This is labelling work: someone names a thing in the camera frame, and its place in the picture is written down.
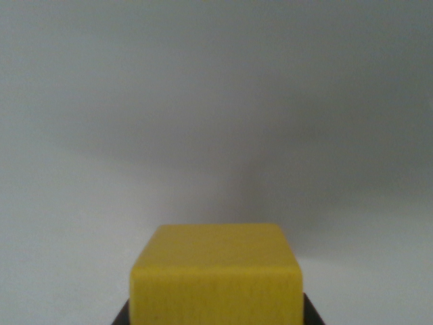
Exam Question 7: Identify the yellow cube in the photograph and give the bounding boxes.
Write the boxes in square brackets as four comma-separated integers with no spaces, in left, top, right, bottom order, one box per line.
[129,222,303,325]

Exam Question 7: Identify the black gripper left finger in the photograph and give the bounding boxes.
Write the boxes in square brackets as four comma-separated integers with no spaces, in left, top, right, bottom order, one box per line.
[111,298,132,325]

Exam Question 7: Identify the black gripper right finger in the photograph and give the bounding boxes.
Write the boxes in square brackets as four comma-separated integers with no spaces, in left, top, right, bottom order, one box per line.
[301,292,327,325]

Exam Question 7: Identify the white plastic tray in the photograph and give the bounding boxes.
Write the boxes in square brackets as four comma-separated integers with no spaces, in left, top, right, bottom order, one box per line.
[0,0,433,325]

